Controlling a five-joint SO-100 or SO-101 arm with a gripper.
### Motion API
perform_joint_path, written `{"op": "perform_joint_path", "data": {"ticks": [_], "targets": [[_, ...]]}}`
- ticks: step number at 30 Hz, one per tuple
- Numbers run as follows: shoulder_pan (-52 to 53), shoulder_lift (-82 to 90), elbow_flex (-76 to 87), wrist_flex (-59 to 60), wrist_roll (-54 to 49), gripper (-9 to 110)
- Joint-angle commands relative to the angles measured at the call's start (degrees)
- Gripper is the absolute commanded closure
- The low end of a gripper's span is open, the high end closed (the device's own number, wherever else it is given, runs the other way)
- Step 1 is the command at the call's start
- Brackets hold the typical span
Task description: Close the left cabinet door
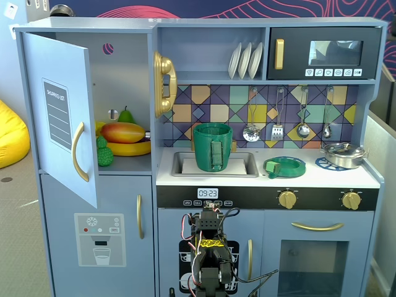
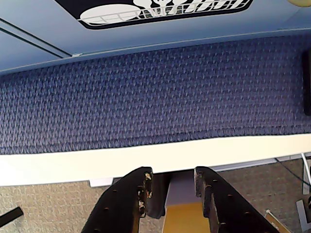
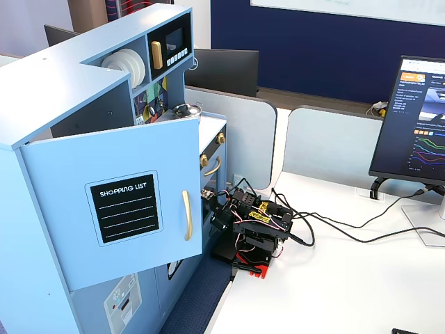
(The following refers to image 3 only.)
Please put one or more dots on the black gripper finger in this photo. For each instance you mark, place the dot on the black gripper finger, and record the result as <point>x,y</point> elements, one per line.
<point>218,226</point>
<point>212,208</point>

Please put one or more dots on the silver toy pot with lid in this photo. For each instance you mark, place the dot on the silver toy pot with lid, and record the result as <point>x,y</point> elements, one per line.
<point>186,109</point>

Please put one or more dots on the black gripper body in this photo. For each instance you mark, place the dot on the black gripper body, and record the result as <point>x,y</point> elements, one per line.
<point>218,213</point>

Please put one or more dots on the navy textured mat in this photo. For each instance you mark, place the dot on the navy textured mat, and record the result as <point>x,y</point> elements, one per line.
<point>194,299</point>

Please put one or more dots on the red plastic base clamp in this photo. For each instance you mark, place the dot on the red plastic base clamp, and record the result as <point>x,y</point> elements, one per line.
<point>255,259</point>

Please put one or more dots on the white projection board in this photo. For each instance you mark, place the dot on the white projection board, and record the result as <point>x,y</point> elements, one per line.
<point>347,8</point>

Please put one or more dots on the small black flat object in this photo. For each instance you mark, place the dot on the small black flat object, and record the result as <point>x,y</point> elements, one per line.
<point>402,331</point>

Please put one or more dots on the computer monitor showing graphs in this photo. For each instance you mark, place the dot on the computer monitor showing graphs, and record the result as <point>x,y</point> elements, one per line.
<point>410,121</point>

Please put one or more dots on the white toy plate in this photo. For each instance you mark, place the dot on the white toy plate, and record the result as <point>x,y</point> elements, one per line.
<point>142,67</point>
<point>136,69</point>
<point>116,66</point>

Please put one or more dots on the black toy microwave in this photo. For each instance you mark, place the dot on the black toy microwave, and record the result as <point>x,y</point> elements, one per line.
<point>174,41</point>

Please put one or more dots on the yellow and white plug bundle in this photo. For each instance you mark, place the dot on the yellow and white plug bundle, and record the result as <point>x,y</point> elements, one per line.
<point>379,108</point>

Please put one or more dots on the wide black monitor back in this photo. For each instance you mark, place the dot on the wide black monitor back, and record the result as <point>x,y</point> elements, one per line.
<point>226,71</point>

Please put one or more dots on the blue door with dispenser print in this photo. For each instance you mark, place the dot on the blue door with dispenser print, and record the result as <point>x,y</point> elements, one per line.
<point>121,306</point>

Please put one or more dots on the black flat box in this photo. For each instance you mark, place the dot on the black flat box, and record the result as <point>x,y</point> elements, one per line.
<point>224,251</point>

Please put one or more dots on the blue shopping list cabinet door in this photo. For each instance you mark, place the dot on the blue shopping list cabinet door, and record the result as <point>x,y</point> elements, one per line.
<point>69,163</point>

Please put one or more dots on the toy oven door with window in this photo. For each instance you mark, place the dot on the toy oven door with window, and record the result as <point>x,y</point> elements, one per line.
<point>210,181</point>

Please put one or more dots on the light blue toy kitchen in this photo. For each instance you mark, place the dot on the light blue toy kitchen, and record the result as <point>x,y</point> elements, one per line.
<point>52,87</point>

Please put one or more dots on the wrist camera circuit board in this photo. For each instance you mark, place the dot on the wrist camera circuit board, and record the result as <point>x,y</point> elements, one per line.
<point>208,195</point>

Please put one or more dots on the gold stove knob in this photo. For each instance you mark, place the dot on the gold stove knob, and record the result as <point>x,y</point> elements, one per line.
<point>220,138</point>
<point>204,160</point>

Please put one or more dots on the small black monitor back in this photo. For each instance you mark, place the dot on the small black monitor back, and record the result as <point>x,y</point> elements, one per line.
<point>60,35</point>

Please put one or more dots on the grey desk divider panel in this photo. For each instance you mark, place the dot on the grey desk divider panel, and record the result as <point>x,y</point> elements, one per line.
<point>247,139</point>
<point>330,142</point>

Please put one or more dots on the black curved bracket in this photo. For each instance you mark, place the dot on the black curved bracket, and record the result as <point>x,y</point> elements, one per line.
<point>377,188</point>

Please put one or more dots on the silver monitor stand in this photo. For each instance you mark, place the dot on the silver monitor stand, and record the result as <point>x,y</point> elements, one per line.
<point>426,222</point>

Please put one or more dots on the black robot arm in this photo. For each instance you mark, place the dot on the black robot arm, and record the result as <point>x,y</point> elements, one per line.
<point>274,212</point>

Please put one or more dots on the colourful backsplash with utensils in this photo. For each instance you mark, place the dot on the colourful backsplash with utensils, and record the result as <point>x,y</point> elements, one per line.
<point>151,104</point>

